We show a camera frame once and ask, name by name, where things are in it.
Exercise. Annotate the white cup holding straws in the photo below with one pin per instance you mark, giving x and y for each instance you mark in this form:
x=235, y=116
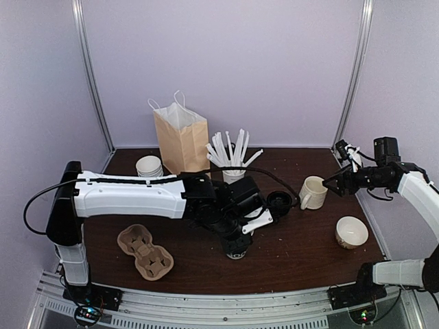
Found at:
x=231, y=176

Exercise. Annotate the right corner metal post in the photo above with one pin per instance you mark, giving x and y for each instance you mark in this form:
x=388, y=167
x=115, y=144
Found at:
x=358, y=62

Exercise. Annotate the corner metal post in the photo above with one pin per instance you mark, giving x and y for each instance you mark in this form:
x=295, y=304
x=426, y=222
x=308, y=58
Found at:
x=358, y=62
x=78, y=15

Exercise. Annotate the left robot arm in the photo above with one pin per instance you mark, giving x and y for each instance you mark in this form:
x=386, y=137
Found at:
x=216, y=206

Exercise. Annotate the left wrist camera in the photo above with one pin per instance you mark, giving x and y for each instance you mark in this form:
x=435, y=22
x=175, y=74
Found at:
x=245, y=195

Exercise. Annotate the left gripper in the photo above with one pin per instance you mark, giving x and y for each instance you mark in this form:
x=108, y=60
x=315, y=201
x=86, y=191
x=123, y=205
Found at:
x=245, y=242

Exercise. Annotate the wrapped straws bundle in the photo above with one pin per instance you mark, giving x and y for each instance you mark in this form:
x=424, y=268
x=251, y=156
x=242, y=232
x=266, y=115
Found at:
x=222, y=152

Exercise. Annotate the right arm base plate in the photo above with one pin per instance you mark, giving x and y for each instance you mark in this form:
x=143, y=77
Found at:
x=353, y=294

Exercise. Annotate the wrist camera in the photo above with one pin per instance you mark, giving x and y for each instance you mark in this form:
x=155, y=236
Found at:
x=245, y=195
x=343, y=150

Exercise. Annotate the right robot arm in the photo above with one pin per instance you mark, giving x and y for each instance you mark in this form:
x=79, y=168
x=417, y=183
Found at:
x=412, y=183

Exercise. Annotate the brown paper bag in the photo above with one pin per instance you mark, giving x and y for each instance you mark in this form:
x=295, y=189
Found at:
x=182, y=136

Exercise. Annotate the white ceramic bowl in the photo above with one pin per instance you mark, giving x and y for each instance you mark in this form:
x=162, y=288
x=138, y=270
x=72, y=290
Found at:
x=351, y=232

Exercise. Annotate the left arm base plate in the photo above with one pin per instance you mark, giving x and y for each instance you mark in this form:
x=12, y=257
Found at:
x=94, y=295

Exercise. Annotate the stack of paper cups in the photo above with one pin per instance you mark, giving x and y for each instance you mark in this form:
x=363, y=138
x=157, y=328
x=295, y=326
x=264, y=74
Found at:
x=149, y=166

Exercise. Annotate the black coffee cup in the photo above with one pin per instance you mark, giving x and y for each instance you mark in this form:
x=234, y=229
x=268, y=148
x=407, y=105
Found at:
x=236, y=254

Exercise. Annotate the aluminium frame rail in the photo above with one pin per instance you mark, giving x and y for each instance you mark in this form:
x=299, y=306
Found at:
x=309, y=308

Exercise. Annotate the left corner metal post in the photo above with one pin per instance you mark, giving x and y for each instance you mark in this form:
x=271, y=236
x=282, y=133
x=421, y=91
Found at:
x=78, y=15

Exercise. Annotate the stack of black lids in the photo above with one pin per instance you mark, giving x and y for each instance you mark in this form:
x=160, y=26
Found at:
x=279, y=203

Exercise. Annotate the cream ceramic mug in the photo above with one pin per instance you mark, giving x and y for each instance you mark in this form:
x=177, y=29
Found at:
x=313, y=193

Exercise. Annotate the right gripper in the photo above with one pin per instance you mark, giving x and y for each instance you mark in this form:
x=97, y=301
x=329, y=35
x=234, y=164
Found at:
x=343, y=177

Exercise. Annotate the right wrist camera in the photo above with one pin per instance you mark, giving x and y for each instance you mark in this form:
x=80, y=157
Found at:
x=343, y=150

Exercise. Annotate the cardboard cup carrier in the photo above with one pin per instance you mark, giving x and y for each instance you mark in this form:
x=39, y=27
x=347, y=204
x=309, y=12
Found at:
x=151, y=261

